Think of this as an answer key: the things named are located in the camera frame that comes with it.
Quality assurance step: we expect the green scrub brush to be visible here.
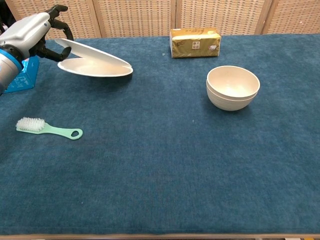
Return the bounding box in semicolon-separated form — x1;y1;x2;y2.
15;117;84;141

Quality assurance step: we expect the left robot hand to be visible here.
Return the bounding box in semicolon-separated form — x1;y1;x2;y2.
0;4;75;63

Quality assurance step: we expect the small white round plate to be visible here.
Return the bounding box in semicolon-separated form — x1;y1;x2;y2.
57;57;134;79

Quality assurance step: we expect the blue cardboard snack box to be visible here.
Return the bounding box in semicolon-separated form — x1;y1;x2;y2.
3;55;41;94

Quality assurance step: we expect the teal tablecloth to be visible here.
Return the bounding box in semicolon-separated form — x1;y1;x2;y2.
0;33;320;236

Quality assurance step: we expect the beige ribbed bowl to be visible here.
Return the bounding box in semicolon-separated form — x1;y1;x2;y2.
206;65;261;99
206;81;259;112

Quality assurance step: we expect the gold tissue pack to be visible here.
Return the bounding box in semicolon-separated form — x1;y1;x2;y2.
169;27;222;59

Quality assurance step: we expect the woven folding screen panel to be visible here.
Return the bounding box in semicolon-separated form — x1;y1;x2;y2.
4;0;103;41
174;0;273;37
261;0;320;35
92;0;178;39

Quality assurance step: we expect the large white round plate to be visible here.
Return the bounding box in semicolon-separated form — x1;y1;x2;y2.
54;38;133;70

